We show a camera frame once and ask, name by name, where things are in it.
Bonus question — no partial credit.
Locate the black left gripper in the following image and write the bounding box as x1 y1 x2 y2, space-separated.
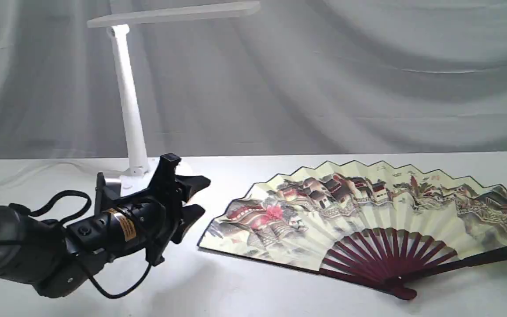
66 153 211 266

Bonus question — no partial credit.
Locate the painted paper folding fan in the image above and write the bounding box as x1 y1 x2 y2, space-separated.
198 160 507 301

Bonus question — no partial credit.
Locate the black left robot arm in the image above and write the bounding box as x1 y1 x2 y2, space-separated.
0 153 211 299

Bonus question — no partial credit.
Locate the white desk lamp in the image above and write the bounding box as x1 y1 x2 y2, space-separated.
87 0 261 196

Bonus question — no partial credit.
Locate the grey fabric backdrop curtain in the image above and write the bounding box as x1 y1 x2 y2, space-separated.
0 0 507 159

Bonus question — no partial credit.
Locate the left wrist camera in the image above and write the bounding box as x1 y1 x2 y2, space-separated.
93 171 121 215

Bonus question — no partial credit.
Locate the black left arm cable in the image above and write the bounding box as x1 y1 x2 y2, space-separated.
9 189 168 300

